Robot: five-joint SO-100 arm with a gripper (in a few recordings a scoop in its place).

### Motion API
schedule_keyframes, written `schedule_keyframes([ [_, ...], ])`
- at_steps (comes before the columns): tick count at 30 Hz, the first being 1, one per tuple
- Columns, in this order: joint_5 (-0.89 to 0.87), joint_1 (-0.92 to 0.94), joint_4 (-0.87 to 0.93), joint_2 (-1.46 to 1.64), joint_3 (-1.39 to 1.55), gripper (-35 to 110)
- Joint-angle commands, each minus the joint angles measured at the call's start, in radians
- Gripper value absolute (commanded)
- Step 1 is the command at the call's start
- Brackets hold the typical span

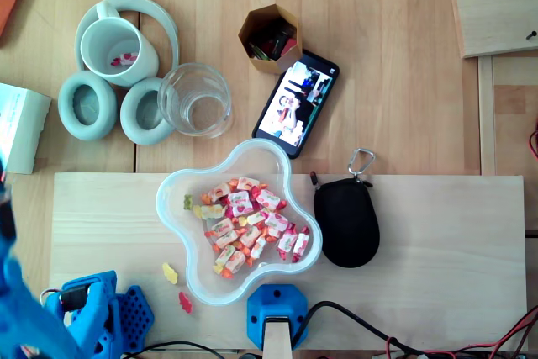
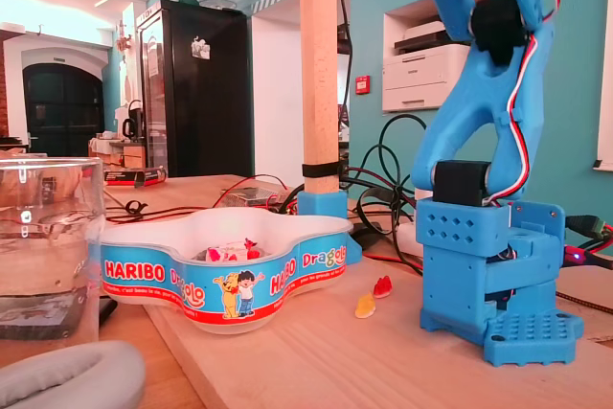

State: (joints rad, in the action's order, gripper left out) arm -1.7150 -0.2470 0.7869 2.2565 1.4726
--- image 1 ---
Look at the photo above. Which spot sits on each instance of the red white candy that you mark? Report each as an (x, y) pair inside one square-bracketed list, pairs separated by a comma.
[(125, 59)]

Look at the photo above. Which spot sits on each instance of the blue 3D-printed robot arm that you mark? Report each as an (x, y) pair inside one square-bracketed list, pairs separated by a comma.
[(25, 313)]

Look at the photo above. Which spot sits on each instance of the wrapped fruit candy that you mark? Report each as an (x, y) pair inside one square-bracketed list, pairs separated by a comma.
[(251, 236), (235, 261), (210, 211), (258, 246), (218, 191), (247, 183), (301, 244), (227, 239), (240, 201), (276, 220), (255, 218), (268, 198), (222, 226), (287, 241), (225, 254)]

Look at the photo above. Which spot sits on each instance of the black smartphone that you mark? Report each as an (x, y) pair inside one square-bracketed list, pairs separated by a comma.
[(294, 111)]

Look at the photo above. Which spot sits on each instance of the brown hexagonal box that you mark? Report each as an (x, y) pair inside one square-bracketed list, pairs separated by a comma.
[(269, 66)]

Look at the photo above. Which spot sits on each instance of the silver carabiner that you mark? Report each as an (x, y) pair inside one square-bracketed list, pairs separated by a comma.
[(361, 151)]

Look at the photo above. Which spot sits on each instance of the green gummy bear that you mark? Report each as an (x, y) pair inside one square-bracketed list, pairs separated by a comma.
[(188, 202)]

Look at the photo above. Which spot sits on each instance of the clear drinking glass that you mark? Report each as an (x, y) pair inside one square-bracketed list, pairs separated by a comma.
[(195, 100)]

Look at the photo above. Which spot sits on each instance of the black oval zip pouch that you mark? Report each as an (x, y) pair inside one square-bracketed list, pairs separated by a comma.
[(346, 224)]

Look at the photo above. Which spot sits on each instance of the Haribo plastic candy bowl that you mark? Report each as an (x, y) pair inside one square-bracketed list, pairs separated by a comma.
[(176, 207)]

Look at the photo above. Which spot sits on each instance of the small red packet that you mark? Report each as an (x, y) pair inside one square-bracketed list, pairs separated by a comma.
[(288, 46)]

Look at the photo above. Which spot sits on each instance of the small black packet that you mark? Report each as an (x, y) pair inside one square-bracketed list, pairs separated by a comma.
[(275, 43)]

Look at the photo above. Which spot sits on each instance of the yellow gummy bear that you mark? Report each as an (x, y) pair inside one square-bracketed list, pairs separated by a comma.
[(170, 273)]

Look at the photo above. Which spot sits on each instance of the red gummy bear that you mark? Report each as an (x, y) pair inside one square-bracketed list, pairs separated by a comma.
[(185, 302)]

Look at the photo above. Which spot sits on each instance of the large pale wooden board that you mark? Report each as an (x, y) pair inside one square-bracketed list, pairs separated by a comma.
[(420, 249)]

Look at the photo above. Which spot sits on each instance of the pale green headphones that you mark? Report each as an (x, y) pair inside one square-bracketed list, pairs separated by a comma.
[(86, 104)]

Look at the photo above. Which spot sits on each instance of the pale green ceramic mug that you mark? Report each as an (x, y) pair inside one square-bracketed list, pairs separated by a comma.
[(105, 35)]

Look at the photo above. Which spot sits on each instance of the white cardboard box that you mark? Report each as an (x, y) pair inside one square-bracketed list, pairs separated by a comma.
[(23, 123)]

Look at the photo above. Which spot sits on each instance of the small pale wooden board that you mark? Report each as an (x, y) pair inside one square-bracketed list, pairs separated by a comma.
[(496, 6)]

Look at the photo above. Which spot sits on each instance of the black screw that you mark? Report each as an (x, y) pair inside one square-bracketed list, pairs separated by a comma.
[(531, 34)]

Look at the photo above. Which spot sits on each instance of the blue post base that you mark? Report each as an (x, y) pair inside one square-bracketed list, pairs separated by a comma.
[(275, 296)]

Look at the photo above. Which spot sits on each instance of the wooden square post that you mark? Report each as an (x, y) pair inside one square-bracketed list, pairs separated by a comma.
[(277, 342)]

